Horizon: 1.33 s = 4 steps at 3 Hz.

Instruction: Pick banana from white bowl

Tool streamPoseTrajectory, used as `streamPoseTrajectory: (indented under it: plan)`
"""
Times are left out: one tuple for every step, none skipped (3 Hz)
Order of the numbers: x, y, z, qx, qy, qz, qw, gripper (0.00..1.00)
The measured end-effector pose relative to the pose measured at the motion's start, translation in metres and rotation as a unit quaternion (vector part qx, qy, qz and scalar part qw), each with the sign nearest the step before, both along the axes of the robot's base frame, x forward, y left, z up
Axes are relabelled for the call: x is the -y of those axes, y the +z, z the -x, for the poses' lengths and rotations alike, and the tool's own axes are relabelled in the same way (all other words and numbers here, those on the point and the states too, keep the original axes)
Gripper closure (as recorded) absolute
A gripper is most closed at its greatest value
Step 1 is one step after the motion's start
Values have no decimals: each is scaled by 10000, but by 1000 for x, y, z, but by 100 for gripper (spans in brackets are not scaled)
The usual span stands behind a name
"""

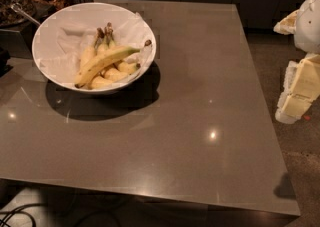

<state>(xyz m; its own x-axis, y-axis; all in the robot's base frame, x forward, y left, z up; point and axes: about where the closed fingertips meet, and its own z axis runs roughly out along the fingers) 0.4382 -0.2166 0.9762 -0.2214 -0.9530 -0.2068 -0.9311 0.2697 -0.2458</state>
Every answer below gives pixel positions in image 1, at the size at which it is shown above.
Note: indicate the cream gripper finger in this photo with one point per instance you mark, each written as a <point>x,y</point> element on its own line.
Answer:
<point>287,25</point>
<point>301,88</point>

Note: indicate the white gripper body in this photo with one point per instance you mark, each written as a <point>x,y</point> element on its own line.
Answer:
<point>308,24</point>

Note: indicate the yellow banana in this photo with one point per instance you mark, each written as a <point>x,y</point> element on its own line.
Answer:
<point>113,74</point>
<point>126,67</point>
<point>101,61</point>
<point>90,51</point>
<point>98,82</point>

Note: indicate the white bowl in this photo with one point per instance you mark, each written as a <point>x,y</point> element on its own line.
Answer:
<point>60,40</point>

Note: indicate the white paper liner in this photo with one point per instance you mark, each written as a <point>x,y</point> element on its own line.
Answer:
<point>94,55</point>

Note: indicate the metal spoon handle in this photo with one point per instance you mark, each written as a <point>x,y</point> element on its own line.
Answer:
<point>18,9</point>

